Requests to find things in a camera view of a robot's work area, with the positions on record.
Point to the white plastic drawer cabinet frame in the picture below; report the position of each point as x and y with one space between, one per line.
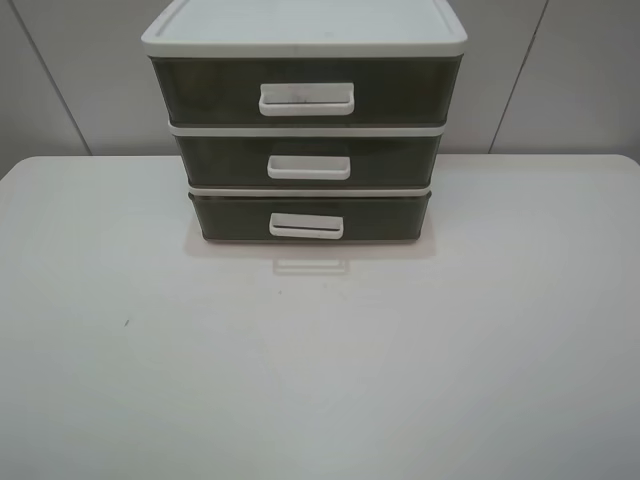
302 30

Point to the dark translucent drawer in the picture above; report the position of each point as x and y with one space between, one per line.
320 220
309 162
387 91

